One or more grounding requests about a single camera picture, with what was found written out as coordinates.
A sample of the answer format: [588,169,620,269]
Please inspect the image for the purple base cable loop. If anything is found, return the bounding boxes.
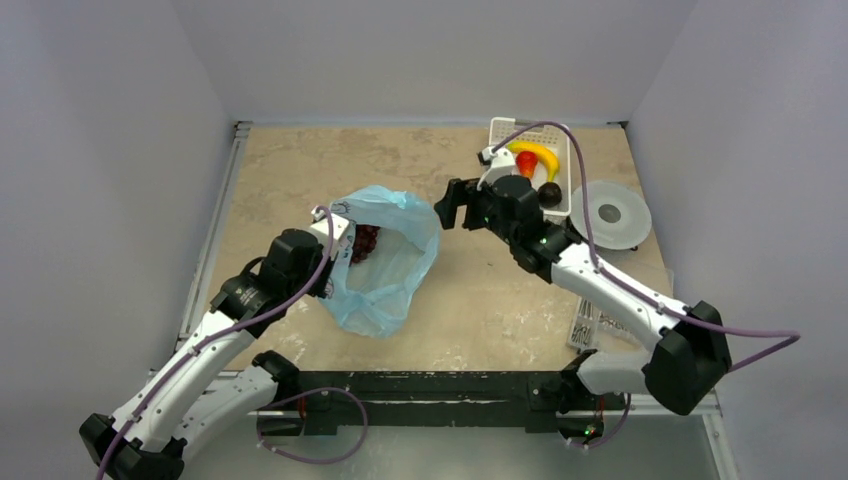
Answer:
[256,387,370,465]

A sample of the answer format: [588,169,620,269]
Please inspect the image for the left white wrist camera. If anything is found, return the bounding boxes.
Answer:
[307,206,352,260]

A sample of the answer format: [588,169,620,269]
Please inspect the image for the clear plastic bag of parts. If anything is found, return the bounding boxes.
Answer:
[596,257,674,347]

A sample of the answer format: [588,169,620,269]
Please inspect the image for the white plastic basket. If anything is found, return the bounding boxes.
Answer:
[488,117,572,223]

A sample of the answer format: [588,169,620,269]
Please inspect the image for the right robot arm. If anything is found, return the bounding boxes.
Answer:
[434,175,732,415]

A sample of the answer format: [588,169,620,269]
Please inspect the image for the barcode label card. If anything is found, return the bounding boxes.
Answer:
[567,298,600,351]

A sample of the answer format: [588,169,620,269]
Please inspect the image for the red fake pear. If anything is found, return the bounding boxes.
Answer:
[515,150,538,180]

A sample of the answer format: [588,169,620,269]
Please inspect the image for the round white scale disc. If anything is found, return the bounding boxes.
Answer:
[569,180,652,250]

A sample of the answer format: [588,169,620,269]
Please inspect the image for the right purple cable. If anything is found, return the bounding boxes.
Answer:
[490,121,802,372]

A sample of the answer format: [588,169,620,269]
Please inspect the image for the blue printed plastic bag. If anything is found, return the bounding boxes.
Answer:
[320,185,441,338]

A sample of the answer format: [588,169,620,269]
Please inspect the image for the dark red fake grapes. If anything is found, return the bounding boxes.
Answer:
[351,224,381,264]

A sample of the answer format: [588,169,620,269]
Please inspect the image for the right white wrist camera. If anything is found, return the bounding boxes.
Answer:
[477,146,516,190]

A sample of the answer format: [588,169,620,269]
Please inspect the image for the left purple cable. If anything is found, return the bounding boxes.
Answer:
[95,205,336,480]

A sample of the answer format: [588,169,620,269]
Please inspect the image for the aluminium frame rail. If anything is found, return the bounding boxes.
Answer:
[174,121,255,351]

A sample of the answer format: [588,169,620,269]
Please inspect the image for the dark purple fake plum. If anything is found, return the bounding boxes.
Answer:
[537,181,563,209]

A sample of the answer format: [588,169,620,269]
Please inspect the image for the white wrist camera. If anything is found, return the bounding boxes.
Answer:
[477,146,516,190]
[307,206,352,260]

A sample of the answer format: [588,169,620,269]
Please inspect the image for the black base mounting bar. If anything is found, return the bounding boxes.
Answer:
[256,371,625,437]

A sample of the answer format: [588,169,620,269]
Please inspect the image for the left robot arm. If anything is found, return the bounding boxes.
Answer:
[79,220,349,479]

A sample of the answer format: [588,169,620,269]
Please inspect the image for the yellow fake banana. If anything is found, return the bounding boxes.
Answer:
[507,141,560,182]

